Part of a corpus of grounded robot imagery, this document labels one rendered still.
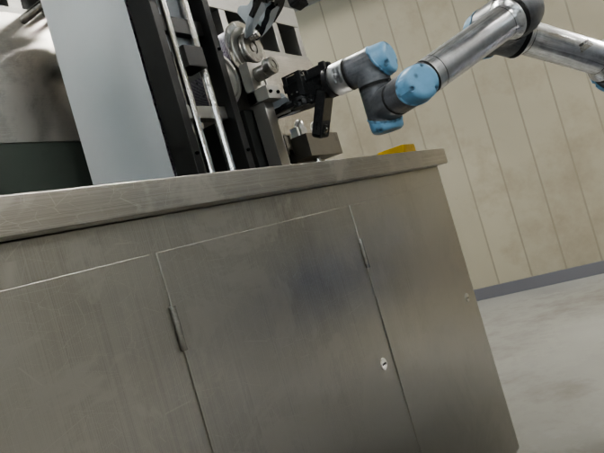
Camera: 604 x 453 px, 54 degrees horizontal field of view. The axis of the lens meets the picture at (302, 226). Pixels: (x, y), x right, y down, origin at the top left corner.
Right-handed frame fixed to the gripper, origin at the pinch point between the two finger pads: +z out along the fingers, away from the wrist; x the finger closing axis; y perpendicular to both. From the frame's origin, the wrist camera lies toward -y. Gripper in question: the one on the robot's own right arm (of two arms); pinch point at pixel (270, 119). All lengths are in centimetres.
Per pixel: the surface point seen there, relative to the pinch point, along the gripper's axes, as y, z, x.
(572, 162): -34, -17, -299
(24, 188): -5, 30, 51
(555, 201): -56, -1, -295
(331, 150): -11.0, -6.4, -14.0
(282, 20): 50, 30, -72
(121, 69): 11.0, 3.0, 41.3
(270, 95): 2.1, -9.4, 11.5
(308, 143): -8.7, -6.4, -4.0
